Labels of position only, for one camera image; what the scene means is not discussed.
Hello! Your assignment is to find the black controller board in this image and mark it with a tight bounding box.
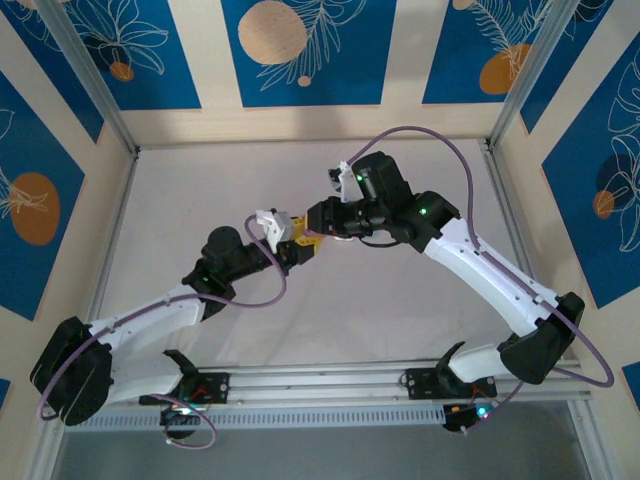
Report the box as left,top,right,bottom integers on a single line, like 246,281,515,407
159,403,201,441
442,399,496,436

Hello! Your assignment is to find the aluminium table edge rail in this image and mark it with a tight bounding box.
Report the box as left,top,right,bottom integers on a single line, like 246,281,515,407
27,149,140,480
480,141,619,480

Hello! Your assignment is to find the aluminium frame post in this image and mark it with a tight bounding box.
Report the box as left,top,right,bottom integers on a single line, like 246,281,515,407
38,0,140,157
485,0,572,150

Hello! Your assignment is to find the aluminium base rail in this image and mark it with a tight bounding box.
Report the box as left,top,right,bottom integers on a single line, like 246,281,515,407
94,357,589,404

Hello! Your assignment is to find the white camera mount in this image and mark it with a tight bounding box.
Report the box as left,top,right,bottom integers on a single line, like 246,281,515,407
253,207,281,250
337,159,364,202

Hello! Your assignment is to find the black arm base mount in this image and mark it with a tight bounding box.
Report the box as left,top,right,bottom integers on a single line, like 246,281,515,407
197,372,232,405
403,367,441,401

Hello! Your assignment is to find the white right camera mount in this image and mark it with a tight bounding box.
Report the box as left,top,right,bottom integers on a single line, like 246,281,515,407
337,159,364,202

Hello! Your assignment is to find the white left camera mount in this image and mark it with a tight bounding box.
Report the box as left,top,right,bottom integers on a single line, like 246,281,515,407
253,207,281,250

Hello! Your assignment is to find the grey slotted cable duct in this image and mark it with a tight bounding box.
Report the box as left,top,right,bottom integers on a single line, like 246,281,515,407
89,402,451,432

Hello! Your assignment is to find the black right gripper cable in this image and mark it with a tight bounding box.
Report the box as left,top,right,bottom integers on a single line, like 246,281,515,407
357,234,401,249

